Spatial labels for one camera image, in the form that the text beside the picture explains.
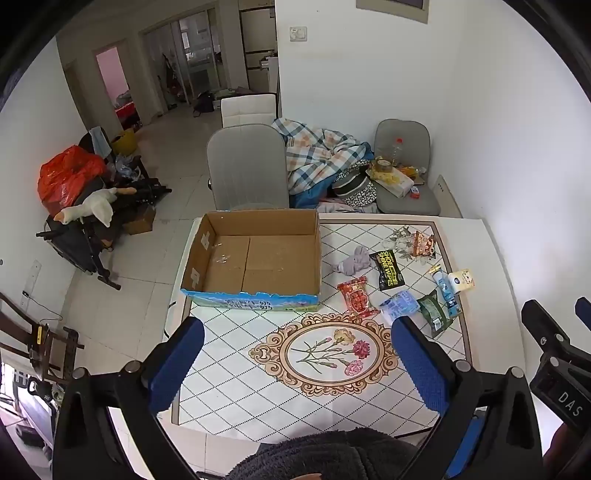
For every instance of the white wall switch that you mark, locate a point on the white wall switch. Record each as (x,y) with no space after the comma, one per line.
(298,33)

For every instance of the dark fleece clothing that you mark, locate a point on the dark fleece clothing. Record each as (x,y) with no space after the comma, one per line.
(323,454)

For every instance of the orange snack bag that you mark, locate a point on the orange snack bag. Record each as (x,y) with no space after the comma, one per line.
(410,170)

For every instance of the orange plastic bag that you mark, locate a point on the orange plastic bag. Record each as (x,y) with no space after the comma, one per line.
(64,177)

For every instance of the grey fabric chair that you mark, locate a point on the grey fabric chair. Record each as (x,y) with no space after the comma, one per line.
(247,170)

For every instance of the red snack packet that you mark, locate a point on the red snack packet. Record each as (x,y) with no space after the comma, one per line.
(358,300)

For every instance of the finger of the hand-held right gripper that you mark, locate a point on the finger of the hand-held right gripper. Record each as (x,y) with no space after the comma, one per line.
(542,323)
(584,314)

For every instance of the orange panda snack packet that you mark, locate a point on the orange panda snack packet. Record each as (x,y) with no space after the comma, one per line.
(425,244)

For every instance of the floral bedding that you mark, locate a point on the floral bedding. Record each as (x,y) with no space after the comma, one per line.
(344,207)

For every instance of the plaid blanket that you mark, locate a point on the plaid blanket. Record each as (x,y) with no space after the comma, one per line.
(318,157)

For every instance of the dark wooden chair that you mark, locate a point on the dark wooden chair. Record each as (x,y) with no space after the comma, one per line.
(32,337)

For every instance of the grey sock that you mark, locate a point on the grey sock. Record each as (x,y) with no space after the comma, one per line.
(355,262)

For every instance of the clear plastic bottle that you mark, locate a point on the clear plastic bottle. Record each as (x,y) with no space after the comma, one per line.
(397,150)

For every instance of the black white patterned bag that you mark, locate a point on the black white patterned bag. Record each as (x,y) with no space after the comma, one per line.
(353,189)

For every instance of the small white packet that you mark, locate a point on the small white packet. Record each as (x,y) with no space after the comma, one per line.
(464,281)

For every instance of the light blue cloth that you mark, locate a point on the light blue cloth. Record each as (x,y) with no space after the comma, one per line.
(99,141)

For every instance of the white chair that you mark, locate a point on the white chair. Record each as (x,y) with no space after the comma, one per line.
(249,108)

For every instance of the light blue packet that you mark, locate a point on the light blue packet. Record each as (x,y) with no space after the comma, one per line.
(399,304)

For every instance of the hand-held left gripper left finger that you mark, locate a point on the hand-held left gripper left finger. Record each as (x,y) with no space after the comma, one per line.
(178,364)

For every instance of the white goose plush toy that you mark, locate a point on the white goose plush toy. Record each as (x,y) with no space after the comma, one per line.
(92,207)

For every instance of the white leaning board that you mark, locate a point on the white leaning board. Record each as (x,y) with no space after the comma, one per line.
(447,196)

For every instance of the blue white tube packet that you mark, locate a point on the blue white tube packet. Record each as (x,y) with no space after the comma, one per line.
(445,286)

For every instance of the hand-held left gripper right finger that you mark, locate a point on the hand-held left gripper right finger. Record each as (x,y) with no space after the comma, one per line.
(420,364)

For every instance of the yellow flat box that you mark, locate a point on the yellow flat box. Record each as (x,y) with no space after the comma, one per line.
(392,181)

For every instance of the green snack packet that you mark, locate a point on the green snack packet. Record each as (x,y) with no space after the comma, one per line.
(434,314)

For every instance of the grey cushioned chair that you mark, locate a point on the grey cushioned chair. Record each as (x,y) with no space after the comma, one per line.
(406,138)

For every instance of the small brown cardboard box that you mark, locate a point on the small brown cardboard box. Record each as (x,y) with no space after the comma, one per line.
(141,221)

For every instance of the yellow bucket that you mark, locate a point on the yellow bucket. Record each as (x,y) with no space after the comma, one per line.
(124,141)

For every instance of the black folding stroller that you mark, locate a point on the black folding stroller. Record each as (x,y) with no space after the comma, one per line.
(92,240)

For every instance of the small red box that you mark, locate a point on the small red box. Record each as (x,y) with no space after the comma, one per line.
(415,194)

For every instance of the black floor bag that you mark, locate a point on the black floor bag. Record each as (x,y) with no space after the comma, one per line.
(203,102)

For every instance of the wall picture frame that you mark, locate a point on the wall picture frame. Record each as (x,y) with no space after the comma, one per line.
(392,9)

